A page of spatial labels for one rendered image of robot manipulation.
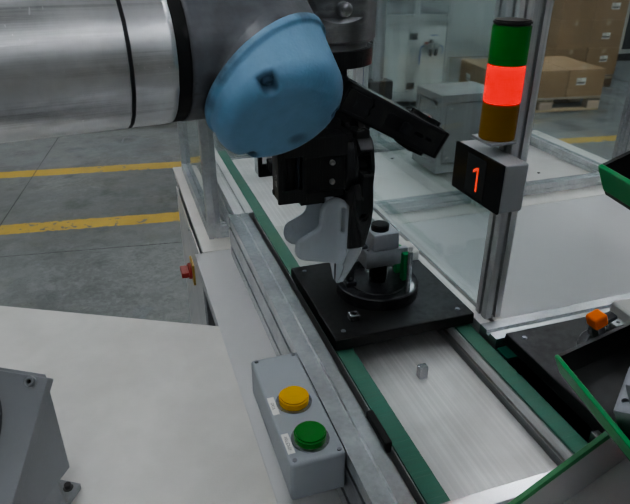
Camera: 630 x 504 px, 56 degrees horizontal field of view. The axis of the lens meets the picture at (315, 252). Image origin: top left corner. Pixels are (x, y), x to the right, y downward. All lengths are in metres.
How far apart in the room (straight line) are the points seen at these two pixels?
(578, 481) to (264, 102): 0.46
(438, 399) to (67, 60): 0.73
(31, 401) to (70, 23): 0.56
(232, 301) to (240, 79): 0.95
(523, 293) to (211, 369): 0.65
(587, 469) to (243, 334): 0.68
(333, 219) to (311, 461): 0.34
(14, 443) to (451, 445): 0.53
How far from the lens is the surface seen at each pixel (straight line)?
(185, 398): 1.00
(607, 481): 0.63
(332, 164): 0.48
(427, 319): 0.97
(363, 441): 0.77
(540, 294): 1.32
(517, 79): 0.85
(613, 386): 0.52
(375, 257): 0.98
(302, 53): 0.30
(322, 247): 0.52
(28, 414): 0.78
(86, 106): 0.30
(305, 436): 0.76
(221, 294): 1.25
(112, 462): 0.93
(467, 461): 0.83
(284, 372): 0.87
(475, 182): 0.89
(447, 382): 0.94
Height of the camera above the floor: 1.50
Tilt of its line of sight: 27 degrees down
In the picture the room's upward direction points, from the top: straight up
